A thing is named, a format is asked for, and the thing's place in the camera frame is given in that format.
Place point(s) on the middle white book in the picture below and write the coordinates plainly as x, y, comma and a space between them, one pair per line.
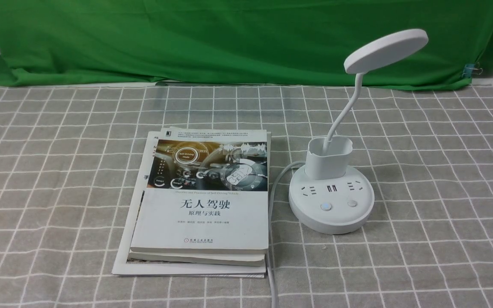
195, 258

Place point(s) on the self-driving book top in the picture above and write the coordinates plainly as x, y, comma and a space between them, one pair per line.
206, 205

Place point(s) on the bottom white magazine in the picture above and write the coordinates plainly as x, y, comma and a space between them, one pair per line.
123, 266

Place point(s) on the green backdrop cloth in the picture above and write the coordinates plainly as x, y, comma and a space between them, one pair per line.
286, 42

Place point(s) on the grey checked tablecloth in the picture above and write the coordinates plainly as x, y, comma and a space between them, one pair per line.
69, 160

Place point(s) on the white desk lamp socket base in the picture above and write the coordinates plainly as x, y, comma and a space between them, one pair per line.
326, 193

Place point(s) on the blue binder clip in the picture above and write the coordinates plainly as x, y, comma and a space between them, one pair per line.
471, 71

